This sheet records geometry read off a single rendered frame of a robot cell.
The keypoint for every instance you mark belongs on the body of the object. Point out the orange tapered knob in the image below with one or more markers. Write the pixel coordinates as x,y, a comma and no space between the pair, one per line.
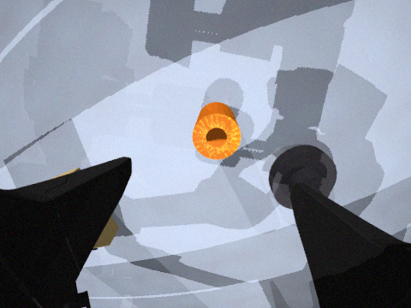
216,134

